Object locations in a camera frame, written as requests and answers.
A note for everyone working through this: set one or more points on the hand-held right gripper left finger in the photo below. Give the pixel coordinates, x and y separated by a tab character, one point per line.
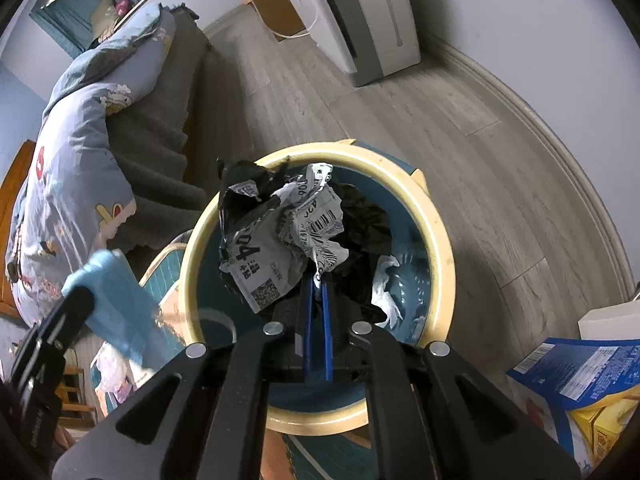
306	325

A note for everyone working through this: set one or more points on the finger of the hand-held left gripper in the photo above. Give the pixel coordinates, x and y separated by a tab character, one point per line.
55	327

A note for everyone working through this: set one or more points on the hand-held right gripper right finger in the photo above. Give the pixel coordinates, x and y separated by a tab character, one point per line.
327	325

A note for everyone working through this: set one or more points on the pink snack wrapper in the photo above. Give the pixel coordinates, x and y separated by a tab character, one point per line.
117	375

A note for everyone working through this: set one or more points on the courier bag with labels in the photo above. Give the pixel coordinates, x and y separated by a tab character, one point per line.
250	260

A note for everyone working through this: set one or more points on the blue bin with yellow rim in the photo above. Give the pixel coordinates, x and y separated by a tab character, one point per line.
440	240

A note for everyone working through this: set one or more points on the wooden chair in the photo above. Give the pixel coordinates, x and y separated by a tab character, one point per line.
75	372

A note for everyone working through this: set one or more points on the crumpled white tissue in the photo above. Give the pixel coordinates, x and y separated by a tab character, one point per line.
385	280

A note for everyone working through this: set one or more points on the black plastic bag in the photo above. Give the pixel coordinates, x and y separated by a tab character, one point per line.
365	230

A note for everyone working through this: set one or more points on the wooden headboard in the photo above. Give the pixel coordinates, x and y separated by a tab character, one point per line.
12	195

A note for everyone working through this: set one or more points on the blue printed quilt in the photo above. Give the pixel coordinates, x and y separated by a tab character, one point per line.
75	160

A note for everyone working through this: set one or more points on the bed with grey cover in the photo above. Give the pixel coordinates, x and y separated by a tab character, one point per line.
160	135

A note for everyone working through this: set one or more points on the blue carton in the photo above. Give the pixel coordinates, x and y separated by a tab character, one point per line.
575	375

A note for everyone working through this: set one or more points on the plain white box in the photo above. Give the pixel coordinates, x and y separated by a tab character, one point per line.
610	322

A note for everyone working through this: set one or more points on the yellow carton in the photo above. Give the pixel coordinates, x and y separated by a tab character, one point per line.
605	430

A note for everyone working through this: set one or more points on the white standing air conditioner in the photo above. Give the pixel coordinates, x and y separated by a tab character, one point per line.
370	25

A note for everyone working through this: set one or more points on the teal curtain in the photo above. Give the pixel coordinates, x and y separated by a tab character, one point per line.
65	20

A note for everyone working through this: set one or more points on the cardboard box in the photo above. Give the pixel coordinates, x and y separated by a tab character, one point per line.
270	5

